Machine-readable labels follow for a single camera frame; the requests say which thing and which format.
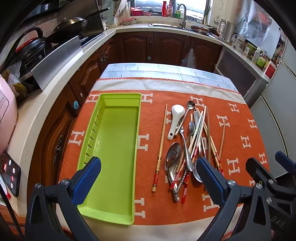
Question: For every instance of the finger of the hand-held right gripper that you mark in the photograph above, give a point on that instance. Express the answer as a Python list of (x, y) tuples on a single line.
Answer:
[(284, 160), (259, 169)]

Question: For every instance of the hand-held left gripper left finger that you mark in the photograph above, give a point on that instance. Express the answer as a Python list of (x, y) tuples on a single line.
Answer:
[(86, 180)]

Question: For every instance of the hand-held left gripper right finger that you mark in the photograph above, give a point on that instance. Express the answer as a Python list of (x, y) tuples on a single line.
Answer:
[(208, 180)]

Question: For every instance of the pile of wooden chopsticks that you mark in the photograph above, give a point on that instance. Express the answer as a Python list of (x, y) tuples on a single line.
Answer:
[(185, 190)]

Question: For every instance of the large metal soup spoon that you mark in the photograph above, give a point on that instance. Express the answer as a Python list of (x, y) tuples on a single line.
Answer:
[(173, 157)]

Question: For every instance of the green plastic utensil tray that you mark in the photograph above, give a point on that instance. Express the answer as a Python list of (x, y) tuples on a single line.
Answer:
[(115, 150)]

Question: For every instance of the plain bamboo chopstick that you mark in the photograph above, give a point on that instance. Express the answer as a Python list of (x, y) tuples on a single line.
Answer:
[(222, 136)]

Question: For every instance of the metal spoon oval bowl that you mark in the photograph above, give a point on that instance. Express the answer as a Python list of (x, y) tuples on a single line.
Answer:
[(192, 127)]

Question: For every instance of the wooden chopstick red end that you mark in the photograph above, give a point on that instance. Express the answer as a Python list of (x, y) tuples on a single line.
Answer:
[(161, 134)]

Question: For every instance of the white ceramic spoon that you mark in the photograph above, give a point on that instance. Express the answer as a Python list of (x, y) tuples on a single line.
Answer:
[(177, 113)]

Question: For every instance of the small metal teaspoon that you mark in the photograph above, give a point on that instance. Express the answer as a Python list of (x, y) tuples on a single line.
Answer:
[(190, 105)]

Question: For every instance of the grey refrigerator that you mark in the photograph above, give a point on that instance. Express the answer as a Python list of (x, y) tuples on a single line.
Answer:
[(272, 104)]

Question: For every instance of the blue round cabinet sticker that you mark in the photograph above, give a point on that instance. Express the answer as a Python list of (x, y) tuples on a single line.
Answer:
[(75, 105)]

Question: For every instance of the black smartphone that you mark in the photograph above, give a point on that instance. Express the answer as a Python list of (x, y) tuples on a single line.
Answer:
[(10, 171)]

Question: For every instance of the orange patterned blanket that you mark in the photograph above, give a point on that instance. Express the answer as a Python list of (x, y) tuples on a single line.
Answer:
[(150, 115)]

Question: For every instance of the white kitchen countertop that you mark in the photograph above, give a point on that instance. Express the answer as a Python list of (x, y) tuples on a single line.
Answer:
[(57, 92)]

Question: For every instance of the green package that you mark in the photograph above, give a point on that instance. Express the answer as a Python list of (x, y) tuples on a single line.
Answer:
[(261, 61)]

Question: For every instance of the grey metal cabinet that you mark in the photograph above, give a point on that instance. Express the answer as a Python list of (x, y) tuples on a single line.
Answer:
[(235, 69)]

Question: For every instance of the pink rice cooker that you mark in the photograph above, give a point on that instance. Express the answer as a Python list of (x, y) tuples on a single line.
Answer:
[(4, 109)]

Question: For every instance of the stainless steel splash guard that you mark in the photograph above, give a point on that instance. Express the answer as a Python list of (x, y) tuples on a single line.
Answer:
[(57, 62)]

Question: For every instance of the hanging plastic bag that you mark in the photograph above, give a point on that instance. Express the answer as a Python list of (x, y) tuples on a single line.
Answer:
[(189, 59)]

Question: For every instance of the plastic bag of food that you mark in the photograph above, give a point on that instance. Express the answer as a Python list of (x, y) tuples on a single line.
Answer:
[(13, 81)]

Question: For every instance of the pale blue table cover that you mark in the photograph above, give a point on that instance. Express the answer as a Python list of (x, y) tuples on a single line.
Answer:
[(150, 70)]

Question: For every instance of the glass jar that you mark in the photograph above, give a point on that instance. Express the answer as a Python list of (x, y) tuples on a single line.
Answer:
[(240, 42)]

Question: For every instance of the stainless steel electric kettle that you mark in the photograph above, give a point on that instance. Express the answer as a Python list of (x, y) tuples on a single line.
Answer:
[(227, 30)]

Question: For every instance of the brown wooden kitchen cabinets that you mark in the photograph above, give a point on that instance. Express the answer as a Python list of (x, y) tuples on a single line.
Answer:
[(138, 46)]

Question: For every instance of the red rimmed pan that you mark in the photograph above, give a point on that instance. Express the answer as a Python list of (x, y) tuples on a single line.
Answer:
[(200, 29)]

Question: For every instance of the black frying pan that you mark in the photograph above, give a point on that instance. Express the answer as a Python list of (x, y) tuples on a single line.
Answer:
[(69, 23)]

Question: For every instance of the steel kitchen sink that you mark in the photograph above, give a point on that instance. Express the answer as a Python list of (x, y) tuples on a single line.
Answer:
[(161, 25)]

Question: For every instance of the clear food container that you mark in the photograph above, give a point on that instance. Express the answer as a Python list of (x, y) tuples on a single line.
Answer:
[(128, 22)]

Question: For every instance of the steel kitchen faucet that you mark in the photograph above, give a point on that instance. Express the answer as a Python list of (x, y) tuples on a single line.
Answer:
[(182, 14)]

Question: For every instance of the green bottle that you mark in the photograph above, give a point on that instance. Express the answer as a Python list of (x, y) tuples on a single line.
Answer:
[(178, 14)]

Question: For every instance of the pink basin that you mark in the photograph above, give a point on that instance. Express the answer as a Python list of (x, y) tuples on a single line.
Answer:
[(138, 11)]

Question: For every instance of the red bottle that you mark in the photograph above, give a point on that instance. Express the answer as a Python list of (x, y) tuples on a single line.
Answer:
[(164, 8)]

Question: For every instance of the kitchen window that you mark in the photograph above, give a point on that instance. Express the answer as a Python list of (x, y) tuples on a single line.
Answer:
[(171, 4)]

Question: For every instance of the clear plastic wall bags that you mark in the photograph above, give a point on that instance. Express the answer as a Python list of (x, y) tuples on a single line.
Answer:
[(256, 20)]

